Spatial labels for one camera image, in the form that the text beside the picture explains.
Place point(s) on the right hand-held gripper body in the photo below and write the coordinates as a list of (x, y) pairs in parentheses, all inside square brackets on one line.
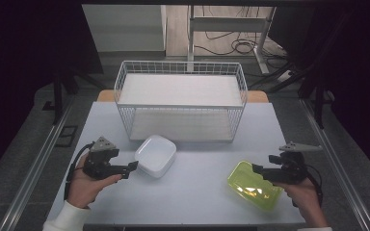
[(290, 170)]

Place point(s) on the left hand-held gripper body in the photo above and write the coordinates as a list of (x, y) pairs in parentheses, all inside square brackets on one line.
[(100, 162)]

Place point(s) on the yellow-green plastic tray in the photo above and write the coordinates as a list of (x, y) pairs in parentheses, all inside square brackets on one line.
[(250, 187)]

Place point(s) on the white square bowl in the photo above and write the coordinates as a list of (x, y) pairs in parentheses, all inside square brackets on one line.
[(155, 155)]

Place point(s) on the person's right hand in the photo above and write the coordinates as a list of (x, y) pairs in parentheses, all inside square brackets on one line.
[(305, 195)]

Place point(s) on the person's left hand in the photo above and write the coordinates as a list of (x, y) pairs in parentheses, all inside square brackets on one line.
[(82, 189)]

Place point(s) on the black floor plate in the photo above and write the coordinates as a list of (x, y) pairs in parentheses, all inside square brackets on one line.
[(66, 136)]

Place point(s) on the wooden board under table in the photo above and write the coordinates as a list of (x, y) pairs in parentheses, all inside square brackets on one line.
[(104, 96)]

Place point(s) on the black stand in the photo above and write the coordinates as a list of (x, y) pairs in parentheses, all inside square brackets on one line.
[(58, 96), (318, 106)]

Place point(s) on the white power strip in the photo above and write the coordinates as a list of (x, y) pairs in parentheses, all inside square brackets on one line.
[(284, 75)]

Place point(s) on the white cabinet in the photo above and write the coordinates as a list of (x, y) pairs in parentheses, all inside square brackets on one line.
[(125, 29)]

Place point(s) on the white desk frame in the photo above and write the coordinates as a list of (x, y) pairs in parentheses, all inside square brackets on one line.
[(228, 24)]

